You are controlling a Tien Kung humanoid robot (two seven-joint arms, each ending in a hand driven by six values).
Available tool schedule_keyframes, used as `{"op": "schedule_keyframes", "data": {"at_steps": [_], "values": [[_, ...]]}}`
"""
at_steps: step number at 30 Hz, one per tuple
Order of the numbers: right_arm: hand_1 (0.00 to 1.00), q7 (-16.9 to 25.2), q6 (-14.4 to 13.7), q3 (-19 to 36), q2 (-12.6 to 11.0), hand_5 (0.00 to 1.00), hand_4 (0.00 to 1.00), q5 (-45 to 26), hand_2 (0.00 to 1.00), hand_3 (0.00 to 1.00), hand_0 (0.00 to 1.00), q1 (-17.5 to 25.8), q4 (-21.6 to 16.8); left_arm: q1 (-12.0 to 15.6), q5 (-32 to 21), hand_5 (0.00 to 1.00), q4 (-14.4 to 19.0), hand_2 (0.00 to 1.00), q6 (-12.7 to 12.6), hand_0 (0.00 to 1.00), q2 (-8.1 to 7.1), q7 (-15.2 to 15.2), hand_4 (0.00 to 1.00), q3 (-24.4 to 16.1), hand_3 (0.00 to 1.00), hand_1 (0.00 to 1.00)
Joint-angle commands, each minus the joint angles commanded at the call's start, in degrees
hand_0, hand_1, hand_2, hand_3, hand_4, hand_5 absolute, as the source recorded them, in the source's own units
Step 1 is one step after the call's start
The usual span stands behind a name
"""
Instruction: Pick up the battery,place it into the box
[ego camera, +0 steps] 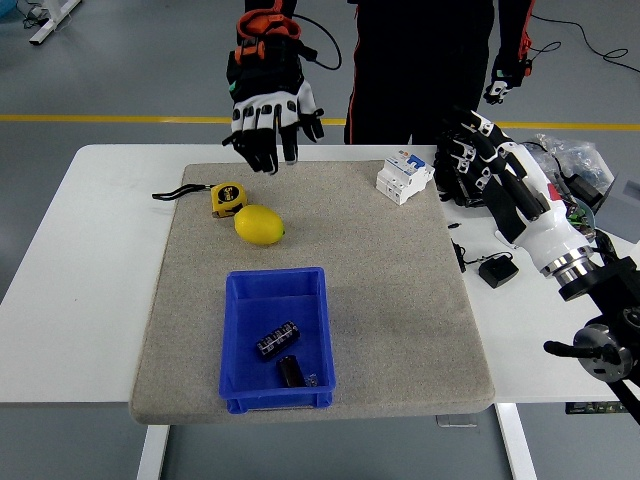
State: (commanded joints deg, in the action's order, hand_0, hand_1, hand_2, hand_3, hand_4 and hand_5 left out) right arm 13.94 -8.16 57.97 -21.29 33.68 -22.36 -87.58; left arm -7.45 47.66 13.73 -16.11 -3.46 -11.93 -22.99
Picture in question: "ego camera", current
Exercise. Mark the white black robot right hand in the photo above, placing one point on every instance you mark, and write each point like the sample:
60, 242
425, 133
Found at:
545, 225

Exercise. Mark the dark brown cylindrical battery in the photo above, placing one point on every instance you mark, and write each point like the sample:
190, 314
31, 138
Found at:
291, 371
277, 341

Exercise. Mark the grey box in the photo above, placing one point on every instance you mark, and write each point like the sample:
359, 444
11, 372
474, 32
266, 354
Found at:
622, 205

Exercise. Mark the blue plastic box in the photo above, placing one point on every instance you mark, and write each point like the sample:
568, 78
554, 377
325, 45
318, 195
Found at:
250, 320

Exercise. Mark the light blue bowl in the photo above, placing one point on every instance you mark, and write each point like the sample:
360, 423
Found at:
589, 212

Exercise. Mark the black power adapter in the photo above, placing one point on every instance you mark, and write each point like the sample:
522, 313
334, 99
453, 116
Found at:
587, 190

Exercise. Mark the clear bag of parts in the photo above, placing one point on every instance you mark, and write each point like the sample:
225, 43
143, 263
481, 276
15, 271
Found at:
585, 157

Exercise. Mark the black case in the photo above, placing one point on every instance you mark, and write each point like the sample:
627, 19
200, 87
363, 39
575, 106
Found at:
446, 196

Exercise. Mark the white blue circuit breaker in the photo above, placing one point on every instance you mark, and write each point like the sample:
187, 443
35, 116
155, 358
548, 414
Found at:
402, 175

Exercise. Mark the grey-brown mat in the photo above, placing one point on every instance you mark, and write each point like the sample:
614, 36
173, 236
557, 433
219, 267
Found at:
375, 275

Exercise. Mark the table control panel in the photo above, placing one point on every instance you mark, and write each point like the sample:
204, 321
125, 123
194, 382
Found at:
595, 407

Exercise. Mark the person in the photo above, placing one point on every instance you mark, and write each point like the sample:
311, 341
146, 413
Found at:
425, 60

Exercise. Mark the white table leg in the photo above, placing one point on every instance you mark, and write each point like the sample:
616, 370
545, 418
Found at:
517, 440
152, 450

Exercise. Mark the small metal screws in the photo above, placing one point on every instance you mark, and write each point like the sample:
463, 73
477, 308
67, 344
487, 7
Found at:
312, 380

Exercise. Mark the yellow lemon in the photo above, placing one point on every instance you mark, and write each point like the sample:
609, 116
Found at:
259, 225

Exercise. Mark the yellow tape measure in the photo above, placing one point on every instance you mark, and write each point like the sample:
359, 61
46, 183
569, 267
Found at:
229, 197

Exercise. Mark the white desk foot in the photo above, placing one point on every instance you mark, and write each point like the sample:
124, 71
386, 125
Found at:
52, 22

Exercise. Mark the metal table bracket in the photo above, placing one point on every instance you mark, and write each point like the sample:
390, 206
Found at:
455, 421

